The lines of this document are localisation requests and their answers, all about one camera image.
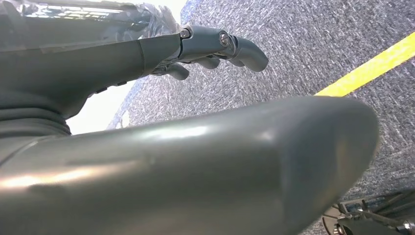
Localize black robot leg linkage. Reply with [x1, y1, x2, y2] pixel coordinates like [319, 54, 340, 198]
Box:
[323, 189, 415, 235]

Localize ribbed grey left arm sleeve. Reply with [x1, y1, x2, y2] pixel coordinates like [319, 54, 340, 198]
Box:
[0, 92, 72, 140]

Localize yellow floor tape square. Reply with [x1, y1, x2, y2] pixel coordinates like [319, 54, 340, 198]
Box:
[314, 31, 415, 97]

